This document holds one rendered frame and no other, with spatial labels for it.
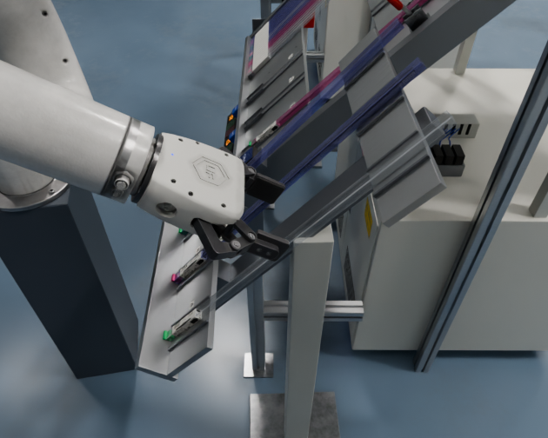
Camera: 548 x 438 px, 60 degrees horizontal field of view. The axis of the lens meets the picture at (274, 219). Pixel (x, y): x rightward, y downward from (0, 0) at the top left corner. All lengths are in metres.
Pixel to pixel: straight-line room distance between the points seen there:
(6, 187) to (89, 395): 0.74
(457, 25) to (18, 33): 0.61
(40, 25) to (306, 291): 0.53
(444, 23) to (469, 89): 0.78
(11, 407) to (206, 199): 1.28
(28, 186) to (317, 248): 0.62
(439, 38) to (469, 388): 1.08
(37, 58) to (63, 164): 0.14
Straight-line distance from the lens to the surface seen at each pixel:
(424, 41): 0.84
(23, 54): 0.57
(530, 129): 0.95
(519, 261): 1.28
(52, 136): 0.46
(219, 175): 0.50
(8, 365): 1.74
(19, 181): 1.07
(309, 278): 0.77
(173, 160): 0.49
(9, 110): 0.46
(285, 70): 1.17
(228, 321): 1.62
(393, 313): 1.36
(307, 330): 0.89
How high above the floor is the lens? 1.36
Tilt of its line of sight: 45 degrees down
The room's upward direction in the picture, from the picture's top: straight up
